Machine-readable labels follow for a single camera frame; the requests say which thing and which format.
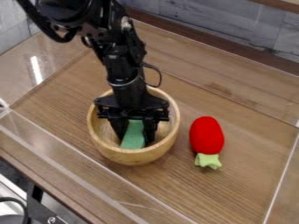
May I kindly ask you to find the green foam block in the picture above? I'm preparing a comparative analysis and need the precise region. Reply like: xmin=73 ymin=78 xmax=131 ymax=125
xmin=121 ymin=120 xmax=146 ymax=150

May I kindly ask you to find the clear acrylic enclosure wall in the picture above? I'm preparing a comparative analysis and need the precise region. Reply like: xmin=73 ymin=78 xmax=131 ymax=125
xmin=0 ymin=12 xmax=299 ymax=224

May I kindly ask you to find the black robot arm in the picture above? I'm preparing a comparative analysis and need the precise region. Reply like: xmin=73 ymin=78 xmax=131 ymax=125
xmin=16 ymin=0 xmax=170 ymax=144

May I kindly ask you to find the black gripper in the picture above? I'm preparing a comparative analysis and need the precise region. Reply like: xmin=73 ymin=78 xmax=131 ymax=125
xmin=94 ymin=77 xmax=170 ymax=144

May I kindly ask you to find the black metal table frame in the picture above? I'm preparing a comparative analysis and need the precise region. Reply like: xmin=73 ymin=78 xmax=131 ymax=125
xmin=24 ymin=182 xmax=81 ymax=224

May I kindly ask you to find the brown wooden bowl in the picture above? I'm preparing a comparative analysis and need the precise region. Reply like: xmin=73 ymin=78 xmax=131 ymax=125
xmin=87 ymin=87 xmax=182 ymax=165

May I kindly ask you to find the black cable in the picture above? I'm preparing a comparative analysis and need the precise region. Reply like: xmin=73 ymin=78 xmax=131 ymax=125
xmin=139 ymin=62 xmax=165 ymax=88

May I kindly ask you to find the red plush strawberry toy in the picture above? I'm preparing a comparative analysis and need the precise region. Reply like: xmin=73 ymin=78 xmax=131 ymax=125
xmin=190 ymin=116 xmax=225 ymax=170

